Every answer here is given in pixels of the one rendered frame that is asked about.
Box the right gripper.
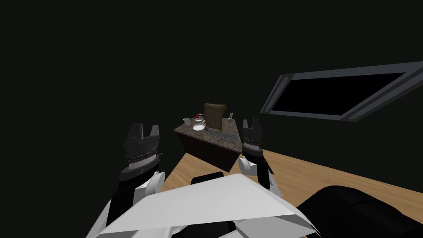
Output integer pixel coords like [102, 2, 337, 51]
[242, 117, 264, 145]

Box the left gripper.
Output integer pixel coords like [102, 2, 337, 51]
[124, 124, 162, 159]

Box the grey keyboard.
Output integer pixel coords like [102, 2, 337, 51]
[206, 129, 239, 145]

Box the brown chair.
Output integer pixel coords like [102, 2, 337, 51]
[203, 102, 228, 131]

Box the dark brown desk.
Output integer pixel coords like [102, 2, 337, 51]
[173, 115, 244, 173]

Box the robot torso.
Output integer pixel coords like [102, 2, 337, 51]
[97, 171, 322, 238]

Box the grey framed dark window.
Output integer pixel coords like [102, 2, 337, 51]
[260, 61, 423, 123]

